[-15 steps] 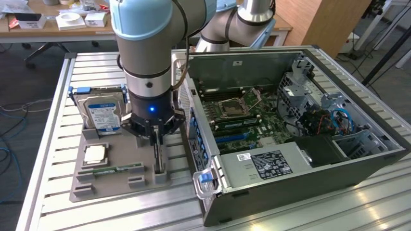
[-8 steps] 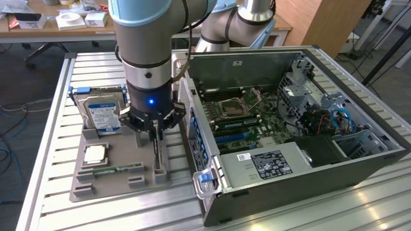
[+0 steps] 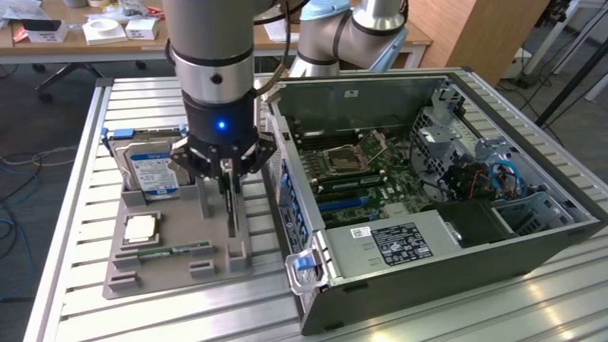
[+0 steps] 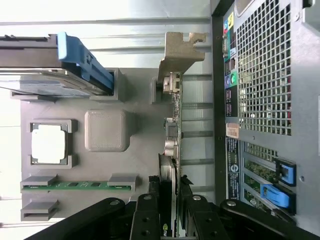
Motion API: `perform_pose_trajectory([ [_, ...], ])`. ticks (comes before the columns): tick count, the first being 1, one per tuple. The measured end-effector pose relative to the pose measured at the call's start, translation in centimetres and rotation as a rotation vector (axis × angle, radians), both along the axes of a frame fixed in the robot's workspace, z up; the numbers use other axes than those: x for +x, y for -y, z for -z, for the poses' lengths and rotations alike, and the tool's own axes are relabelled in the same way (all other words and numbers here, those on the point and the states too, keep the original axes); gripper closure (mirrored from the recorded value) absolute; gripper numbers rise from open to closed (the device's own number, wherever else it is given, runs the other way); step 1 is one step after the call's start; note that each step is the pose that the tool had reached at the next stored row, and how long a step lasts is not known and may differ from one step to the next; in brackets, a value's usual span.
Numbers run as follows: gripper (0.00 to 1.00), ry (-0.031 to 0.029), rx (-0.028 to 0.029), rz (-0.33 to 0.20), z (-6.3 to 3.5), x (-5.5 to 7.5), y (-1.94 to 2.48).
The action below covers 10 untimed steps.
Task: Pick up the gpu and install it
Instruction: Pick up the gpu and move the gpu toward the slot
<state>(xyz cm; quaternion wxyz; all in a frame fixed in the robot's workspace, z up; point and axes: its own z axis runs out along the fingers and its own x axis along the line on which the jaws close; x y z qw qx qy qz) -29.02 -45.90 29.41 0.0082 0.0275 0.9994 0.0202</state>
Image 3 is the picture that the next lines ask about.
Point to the black office chair base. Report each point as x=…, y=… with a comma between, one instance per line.
x=45, y=97

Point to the hard disk with blue bracket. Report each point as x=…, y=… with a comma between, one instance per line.
x=149, y=167

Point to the white box with tape roll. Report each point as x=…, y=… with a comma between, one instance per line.
x=104, y=33

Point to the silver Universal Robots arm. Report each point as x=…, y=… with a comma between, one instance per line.
x=208, y=35

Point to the wooden desk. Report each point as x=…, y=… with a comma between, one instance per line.
x=70, y=48

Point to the white box device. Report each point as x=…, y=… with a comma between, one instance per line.
x=517, y=66

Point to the black slanted stand pole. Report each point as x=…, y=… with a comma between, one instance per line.
x=569, y=85

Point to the open black PC case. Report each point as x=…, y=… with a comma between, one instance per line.
x=426, y=295

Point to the silver disk bay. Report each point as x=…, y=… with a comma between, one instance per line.
x=536, y=210

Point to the green RAM stick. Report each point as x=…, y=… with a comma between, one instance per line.
x=353, y=181
x=156, y=253

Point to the green motherboard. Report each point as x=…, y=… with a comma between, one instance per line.
x=393, y=181

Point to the CPU socket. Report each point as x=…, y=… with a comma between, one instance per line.
x=342, y=162

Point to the blue expansion slot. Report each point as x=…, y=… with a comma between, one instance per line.
x=344, y=206

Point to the wooden cabinet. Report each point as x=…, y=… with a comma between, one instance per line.
x=498, y=35

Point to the case latch with blue tab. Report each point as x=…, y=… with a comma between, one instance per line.
x=304, y=263

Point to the white box with black top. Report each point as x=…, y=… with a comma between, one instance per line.
x=44, y=33

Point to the small white cardboard box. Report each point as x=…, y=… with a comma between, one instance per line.
x=141, y=29

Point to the graphics card with metal bracket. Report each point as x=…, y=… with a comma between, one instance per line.
x=232, y=213

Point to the grey parts rack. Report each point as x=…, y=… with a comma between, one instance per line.
x=180, y=228

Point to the white desk frame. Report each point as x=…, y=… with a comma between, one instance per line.
x=556, y=39

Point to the white paper stack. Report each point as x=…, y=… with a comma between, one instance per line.
x=272, y=32

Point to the perforated silver drive cage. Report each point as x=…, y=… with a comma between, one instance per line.
x=436, y=156

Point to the grey power supply unit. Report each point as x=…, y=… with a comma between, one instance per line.
x=346, y=249

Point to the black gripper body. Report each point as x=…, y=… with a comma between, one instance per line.
x=218, y=121

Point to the silver CPU chip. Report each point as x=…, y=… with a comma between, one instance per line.
x=140, y=228

